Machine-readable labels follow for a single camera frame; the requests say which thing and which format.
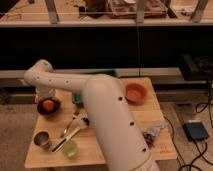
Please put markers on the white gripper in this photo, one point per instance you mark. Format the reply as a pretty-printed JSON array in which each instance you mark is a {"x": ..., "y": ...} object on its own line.
[{"x": 43, "y": 93}]

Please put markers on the orange apple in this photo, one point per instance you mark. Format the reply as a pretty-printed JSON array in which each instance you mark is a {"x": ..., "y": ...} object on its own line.
[{"x": 48, "y": 105}]

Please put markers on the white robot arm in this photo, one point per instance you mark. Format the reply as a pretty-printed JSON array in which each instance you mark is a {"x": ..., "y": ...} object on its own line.
[{"x": 120, "y": 139}]

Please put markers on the metal cup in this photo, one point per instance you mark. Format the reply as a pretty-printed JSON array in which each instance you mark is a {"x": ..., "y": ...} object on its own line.
[{"x": 42, "y": 140}]

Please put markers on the green plastic cup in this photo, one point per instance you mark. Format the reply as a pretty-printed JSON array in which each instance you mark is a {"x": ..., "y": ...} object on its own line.
[{"x": 69, "y": 149}]

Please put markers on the dark red bowl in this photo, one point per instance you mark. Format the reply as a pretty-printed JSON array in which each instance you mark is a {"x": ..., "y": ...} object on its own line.
[{"x": 45, "y": 113}]

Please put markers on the metal fork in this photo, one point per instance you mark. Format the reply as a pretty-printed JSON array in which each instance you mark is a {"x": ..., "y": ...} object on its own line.
[{"x": 75, "y": 115}]

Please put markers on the wooden table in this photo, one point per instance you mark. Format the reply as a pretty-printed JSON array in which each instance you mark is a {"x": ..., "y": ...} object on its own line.
[{"x": 147, "y": 115}]

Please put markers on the green tray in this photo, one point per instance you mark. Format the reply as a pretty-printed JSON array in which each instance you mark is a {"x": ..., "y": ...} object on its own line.
[{"x": 76, "y": 97}]

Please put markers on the orange bowl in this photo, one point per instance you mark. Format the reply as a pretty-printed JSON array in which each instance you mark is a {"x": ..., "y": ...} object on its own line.
[{"x": 135, "y": 93}]

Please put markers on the purple grape bunch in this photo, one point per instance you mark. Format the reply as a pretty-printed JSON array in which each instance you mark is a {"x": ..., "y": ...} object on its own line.
[{"x": 149, "y": 139}]

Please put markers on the black box on floor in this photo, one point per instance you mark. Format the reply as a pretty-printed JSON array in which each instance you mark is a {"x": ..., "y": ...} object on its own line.
[{"x": 195, "y": 131}]

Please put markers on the black handled knife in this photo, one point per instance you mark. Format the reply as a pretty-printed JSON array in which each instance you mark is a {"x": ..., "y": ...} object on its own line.
[{"x": 62, "y": 142}]

